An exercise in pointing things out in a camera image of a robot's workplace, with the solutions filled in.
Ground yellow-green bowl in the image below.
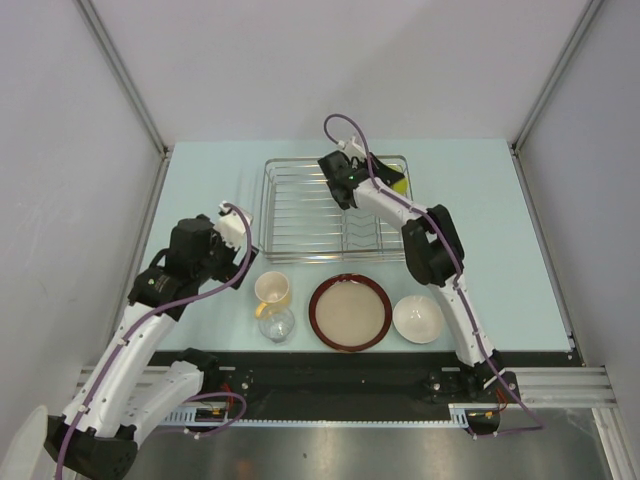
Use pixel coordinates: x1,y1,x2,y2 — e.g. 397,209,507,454
390,171,409,196

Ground metal wire dish rack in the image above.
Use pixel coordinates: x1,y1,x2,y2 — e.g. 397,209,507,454
259,157,404,264

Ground dark red rimmed plate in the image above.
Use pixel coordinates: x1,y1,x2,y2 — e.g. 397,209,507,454
308,273,392,353

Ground white bowl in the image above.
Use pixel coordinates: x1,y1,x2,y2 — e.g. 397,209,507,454
392,295,444,344

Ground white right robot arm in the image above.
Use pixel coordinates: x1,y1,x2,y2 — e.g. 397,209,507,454
318,150,508,401

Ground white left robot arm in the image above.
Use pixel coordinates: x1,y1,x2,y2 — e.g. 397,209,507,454
44,203,258,479

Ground yellow mug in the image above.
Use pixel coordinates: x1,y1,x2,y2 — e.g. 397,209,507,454
254,271,291,318

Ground clear glass cup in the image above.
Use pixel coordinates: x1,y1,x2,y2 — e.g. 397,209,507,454
258,306,295,344

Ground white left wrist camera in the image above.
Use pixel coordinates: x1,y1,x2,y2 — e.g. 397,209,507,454
214,202,254,251

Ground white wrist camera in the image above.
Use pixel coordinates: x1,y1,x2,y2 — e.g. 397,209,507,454
214,202,254,251
336,136,368,162

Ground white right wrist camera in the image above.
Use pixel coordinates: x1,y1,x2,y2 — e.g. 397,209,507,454
336,136,368,162

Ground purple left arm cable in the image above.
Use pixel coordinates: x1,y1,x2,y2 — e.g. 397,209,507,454
53,201,254,480

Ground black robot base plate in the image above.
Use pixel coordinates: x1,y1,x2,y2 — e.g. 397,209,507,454
149,349,584,420

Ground light blue cable duct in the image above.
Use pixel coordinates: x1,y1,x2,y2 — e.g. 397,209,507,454
160,403,498,430

